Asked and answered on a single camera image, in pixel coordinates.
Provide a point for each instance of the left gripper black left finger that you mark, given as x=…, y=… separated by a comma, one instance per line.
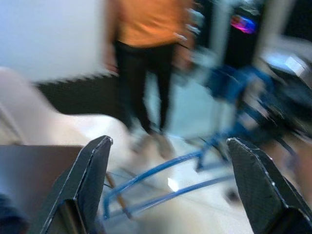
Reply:
x=78, y=190

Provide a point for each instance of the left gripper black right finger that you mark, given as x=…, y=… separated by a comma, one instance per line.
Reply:
x=263, y=195

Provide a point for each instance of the large blue plastic hanger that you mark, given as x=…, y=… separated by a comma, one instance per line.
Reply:
x=156, y=165

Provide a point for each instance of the dark brown table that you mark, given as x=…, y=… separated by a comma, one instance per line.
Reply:
x=24, y=170

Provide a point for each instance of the white chair with wooden legs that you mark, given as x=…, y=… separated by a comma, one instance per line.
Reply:
x=36, y=109

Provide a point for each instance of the black foam floor mat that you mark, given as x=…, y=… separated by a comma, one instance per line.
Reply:
x=73, y=97

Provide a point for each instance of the person in orange shirt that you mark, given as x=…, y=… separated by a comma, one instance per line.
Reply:
x=146, y=22

